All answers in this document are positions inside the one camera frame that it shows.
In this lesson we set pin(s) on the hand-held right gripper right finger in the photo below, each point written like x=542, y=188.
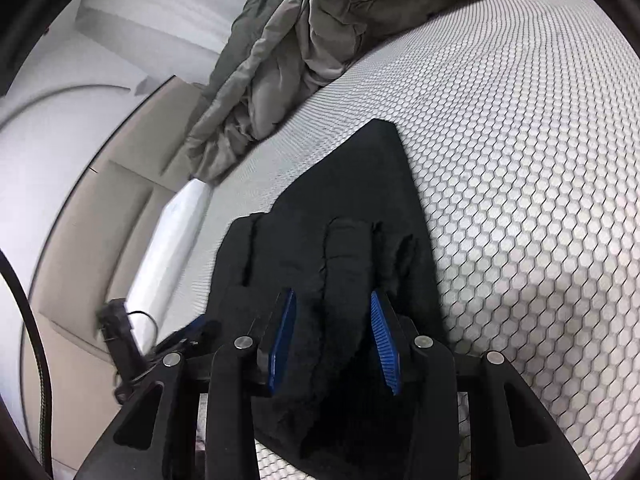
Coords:
x=386, y=345

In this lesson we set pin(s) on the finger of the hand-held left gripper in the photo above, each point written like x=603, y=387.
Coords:
x=187, y=332

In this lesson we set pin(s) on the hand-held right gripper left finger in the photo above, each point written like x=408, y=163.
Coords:
x=280, y=345

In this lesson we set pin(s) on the black pants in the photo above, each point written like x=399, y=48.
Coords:
x=350, y=185

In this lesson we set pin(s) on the beige upholstered headboard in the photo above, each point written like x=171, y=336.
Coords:
x=110, y=220

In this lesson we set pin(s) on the bed with white mesh mattress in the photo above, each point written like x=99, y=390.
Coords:
x=525, y=160

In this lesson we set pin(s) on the grey crumpled blanket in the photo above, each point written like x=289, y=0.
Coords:
x=310, y=60

